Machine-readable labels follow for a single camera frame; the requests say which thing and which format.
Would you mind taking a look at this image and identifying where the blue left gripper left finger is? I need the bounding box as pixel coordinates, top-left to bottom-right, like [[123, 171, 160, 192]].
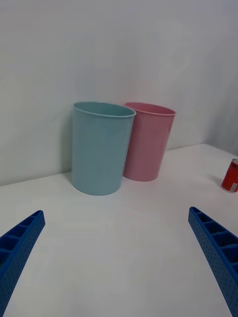
[[0, 210, 46, 317]]

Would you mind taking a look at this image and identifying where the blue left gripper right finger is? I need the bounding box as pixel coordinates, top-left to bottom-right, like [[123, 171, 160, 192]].
[[187, 206, 238, 317]]

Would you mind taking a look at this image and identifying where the red drink can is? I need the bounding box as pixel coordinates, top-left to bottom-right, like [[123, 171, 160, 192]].
[[221, 158, 238, 193]]

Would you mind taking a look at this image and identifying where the pale blue plastic bin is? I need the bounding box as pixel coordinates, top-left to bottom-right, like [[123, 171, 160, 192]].
[[71, 101, 137, 196]]

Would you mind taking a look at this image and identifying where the pink plastic bin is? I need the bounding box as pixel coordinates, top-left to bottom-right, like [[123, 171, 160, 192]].
[[123, 102, 177, 182]]

